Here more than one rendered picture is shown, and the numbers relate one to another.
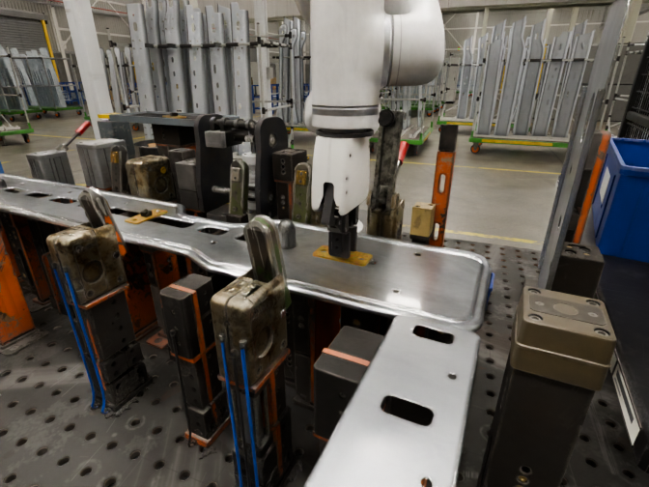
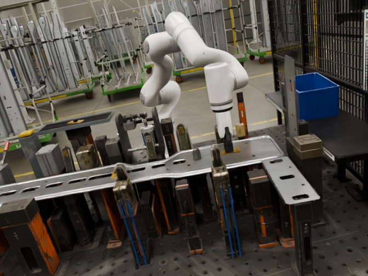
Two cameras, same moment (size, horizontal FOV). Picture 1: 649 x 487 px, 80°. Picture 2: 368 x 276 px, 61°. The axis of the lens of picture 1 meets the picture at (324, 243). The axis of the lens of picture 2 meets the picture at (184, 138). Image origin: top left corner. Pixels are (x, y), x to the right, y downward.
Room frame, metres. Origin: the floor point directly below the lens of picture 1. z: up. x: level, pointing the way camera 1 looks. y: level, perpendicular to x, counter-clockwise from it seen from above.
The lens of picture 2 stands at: (-0.45, 0.54, 1.55)
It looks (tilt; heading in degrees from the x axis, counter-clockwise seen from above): 21 degrees down; 338
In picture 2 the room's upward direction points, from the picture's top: 12 degrees counter-clockwise
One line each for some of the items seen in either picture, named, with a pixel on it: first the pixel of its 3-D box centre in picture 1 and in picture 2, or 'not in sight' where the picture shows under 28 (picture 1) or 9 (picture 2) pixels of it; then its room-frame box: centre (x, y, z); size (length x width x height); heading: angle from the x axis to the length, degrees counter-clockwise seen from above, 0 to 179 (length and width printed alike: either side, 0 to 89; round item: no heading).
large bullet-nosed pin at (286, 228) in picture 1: (286, 236); (196, 154); (0.61, 0.07, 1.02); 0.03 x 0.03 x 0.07
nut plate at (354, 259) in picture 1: (342, 252); (228, 150); (0.51, -0.03, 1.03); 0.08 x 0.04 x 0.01; 64
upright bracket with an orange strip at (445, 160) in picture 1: (433, 260); (246, 144); (0.65, -0.21, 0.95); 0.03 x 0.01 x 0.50; 65
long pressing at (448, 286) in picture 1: (137, 217); (111, 176); (0.76, 0.39, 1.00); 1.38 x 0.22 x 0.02; 65
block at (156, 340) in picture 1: (164, 278); not in sight; (0.77, 0.37, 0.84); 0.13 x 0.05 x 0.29; 155
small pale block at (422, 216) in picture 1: (414, 295); (244, 161); (0.64, -0.17, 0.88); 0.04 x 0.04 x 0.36; 65
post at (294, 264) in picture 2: not in sight; (303, 238); (0.15, -0.02, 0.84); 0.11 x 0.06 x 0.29; 155
